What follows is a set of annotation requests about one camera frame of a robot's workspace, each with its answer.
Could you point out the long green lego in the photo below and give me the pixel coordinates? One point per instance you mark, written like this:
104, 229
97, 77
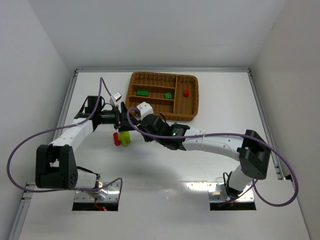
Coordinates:
142, 93

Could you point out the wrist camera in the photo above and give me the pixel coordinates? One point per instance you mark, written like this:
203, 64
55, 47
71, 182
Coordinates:
115, 98
144, 109

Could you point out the small green square lego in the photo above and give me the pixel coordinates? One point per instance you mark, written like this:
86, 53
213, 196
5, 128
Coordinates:
168, 95

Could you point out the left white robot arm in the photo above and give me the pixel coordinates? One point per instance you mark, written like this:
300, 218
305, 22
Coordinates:
56, 166

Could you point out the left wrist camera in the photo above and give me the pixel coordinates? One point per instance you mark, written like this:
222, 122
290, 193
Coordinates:
115, 98

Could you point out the small red lego brick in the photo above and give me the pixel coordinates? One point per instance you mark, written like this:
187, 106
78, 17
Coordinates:
186, 93

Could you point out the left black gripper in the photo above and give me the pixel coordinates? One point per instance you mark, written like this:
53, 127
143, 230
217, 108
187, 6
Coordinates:
117, 117

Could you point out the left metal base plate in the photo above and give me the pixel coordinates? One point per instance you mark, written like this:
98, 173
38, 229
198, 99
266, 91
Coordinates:
109, 194

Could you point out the lime green lego piece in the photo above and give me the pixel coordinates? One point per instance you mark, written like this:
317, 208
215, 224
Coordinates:
124, 138

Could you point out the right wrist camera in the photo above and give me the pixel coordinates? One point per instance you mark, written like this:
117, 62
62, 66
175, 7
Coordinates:
144, 109

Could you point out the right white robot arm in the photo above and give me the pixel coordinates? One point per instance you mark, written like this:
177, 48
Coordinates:
250, 151

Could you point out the brown wicker divided basket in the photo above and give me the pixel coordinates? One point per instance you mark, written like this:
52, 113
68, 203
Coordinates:
179, 108

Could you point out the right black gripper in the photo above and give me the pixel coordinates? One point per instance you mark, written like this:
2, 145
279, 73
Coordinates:
137, 120

